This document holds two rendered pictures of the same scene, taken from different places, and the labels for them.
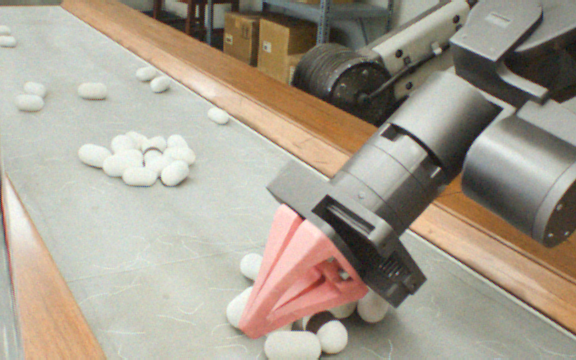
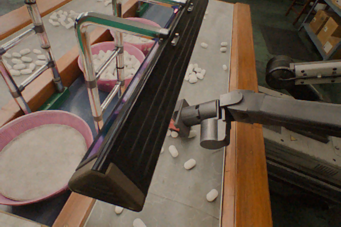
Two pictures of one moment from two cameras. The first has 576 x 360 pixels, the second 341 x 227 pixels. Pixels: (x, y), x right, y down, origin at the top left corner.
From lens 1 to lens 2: 37 cm
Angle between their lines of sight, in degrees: 38
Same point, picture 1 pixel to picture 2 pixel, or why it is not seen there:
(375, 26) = not seen: outside the picture
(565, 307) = (228, 163)
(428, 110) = (205, 107)
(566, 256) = (244, 155)
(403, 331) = (191, 143)
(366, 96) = (281, 79)
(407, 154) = (195, 112)
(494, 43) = (224, 102)
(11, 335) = (96, 109)
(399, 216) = (188, 122)
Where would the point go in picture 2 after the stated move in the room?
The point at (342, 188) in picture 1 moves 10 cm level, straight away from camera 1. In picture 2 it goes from (182, 111) to (207, 98)
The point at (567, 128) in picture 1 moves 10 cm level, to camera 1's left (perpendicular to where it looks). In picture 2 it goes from (220, 129) to (191, 104)
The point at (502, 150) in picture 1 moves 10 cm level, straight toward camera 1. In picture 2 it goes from (204, 124) to (167, 135)
